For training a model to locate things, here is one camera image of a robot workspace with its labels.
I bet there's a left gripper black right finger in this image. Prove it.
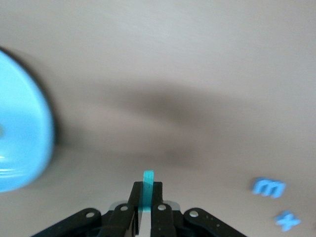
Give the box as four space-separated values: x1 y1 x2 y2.
149 182 247 237

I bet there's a blue plate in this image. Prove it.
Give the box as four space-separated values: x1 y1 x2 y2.
0 46 56 193

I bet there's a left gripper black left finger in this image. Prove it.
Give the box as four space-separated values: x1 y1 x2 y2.
32 182 144 237

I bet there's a blue foam letter m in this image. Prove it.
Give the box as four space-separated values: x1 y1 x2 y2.
251 177 287 199

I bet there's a blue foam letter x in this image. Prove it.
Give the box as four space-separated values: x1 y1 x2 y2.
274 210 302 232

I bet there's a teal foam letter p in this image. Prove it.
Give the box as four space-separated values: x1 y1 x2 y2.
138 170 155 213

